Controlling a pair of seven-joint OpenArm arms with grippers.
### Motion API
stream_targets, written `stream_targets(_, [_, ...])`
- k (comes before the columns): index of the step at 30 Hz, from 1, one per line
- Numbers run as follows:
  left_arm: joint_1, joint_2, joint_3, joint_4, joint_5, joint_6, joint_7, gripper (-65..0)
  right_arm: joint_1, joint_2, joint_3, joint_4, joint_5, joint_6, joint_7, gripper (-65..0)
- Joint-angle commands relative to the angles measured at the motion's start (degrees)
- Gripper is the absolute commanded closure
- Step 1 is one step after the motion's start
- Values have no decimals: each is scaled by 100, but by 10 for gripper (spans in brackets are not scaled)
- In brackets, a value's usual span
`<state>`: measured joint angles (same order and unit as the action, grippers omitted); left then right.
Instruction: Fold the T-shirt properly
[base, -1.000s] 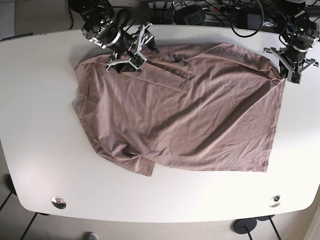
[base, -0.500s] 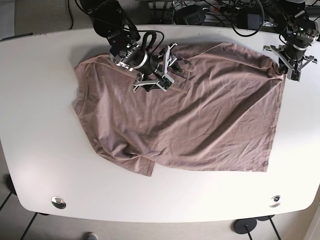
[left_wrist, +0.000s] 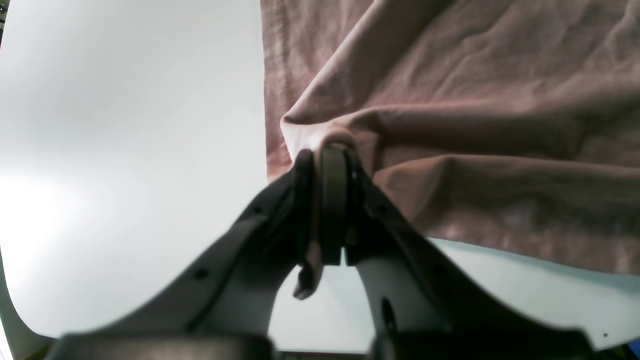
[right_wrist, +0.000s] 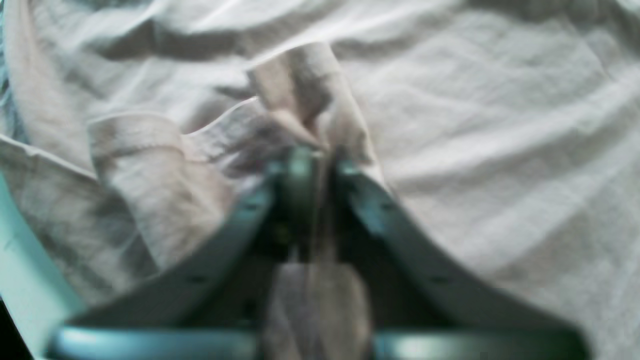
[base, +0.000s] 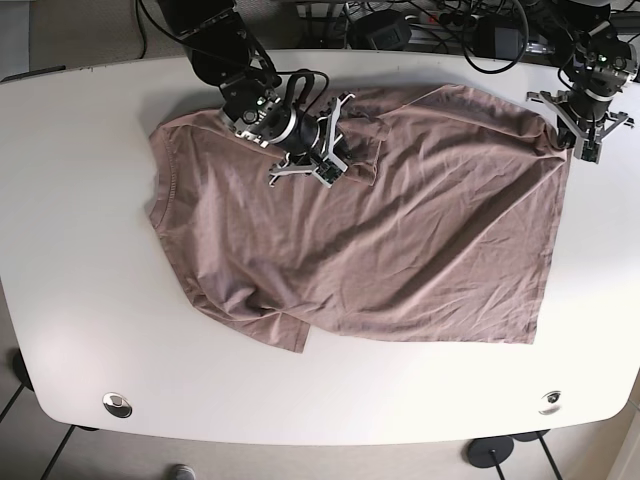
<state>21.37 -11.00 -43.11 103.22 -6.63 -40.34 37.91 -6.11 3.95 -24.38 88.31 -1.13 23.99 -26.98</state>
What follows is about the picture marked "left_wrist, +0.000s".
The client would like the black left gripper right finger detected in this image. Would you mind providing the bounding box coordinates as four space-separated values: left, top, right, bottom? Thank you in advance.
320 145 595 360

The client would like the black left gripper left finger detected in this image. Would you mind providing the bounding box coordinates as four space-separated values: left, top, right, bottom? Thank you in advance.
46 149 315 360

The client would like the dusty pink T-shirt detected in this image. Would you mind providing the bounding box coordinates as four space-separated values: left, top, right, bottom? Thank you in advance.
260 0 640 275

